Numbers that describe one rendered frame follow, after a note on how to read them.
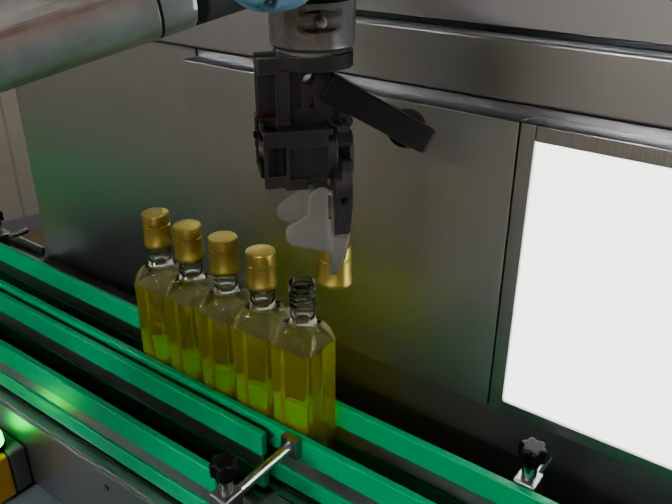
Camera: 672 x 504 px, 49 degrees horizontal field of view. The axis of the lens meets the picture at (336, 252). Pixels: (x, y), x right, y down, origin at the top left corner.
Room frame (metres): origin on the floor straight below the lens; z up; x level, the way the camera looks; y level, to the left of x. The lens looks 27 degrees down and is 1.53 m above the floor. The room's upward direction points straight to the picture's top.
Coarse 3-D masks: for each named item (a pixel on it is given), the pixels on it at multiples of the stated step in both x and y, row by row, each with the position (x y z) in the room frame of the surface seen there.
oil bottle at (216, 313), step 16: (240, 288) 0.77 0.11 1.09; (208, 304) 0.75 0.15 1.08; (224, 304) 0.74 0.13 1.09; (240, 304) 0.75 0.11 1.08; (208, 320) 0.74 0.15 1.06; (224, 320) 0.73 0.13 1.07; (208, 336) 0.74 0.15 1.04; (224, 336) 0.73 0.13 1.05; (208, 352) 0.75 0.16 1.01; (224, 352) 0.73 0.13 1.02; (208, 368) 0.75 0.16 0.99; (224, 368) 0.73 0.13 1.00; (208, 384) 0.75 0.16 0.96; (224, 384) 0.73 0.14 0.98
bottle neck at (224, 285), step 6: (216, 276) 0.75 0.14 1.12; (228, 276) 0.75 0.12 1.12; (234, 276) 0.75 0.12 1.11; (216, 282) 0.75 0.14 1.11; (222, 282) 0.75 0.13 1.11; (228, 282) 0.75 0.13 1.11; (234, 282) 0.76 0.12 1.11; (216, 288) 0.75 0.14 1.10; (222, 288) 0.75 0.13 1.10; (228, 288) 0.75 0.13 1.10; (234, 288) 0.75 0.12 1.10
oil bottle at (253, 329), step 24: (240, 312) 0.72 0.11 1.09; (264, 312) 0.71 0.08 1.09; (288, 312) 0.73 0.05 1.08; (240, 336) 0.71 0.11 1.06; (264, 336) 0.69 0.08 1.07; (240, 360) 0.71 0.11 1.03; (264, 360) 0.69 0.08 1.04; (240, 384) 0.71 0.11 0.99; (264, 384) 0.69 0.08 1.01; (264, 408) 0.69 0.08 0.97
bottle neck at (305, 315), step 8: (296, 280) 0.70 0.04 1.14; (304, 280) 0.70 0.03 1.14; (312, 280) 0.69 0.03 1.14; (288, 288) 0.69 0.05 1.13; (296, 288) 0.68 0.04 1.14; (304, 288) 0.68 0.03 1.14; (312, 288) 0.69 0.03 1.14; (296, 296) 0.68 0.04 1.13; (304, 296) 0.68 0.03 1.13; (312, 296) 0.68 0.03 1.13; (296, 304) 0.68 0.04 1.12; (304, 304) 0.68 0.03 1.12; (312, 304) 0.68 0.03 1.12; (296, 312) 0.68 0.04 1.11; (304, 312) 0.68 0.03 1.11; (312, 312) 0.68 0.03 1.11; (296, 320) 0.68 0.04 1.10; (304, 320) 0.68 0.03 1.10; (312, 320) 0.68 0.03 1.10
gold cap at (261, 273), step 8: (248, 248) 0.73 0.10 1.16; (256, 248) 0.73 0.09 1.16; (264, 248) 0.73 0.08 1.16; (272, 248) 0.73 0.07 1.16; (248, 256) 0.72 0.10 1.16; (256, 256) 0.71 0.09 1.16; (264, 256) 0.71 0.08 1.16; (272, 256) 0.72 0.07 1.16; (248, 264) 0.72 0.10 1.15; (256, 264) 0.71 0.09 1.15; (264, 264) 0.71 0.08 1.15; (272, 264) 0.72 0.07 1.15; (248, 272) 0.72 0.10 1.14; (256, 272) 0.71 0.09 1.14; (264, 272) 0.71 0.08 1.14; (272, 272) 0.72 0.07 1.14; (248, 280) 0.72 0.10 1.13; (256, 280) 0.71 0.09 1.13; (264, 280) 0.71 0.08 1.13; (272, 280) 0.72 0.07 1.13; (248, 288) 0.72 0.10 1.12; (256, 288) 0.71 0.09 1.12; (264, 288) 0.71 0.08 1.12; (272, 288) 0.71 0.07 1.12
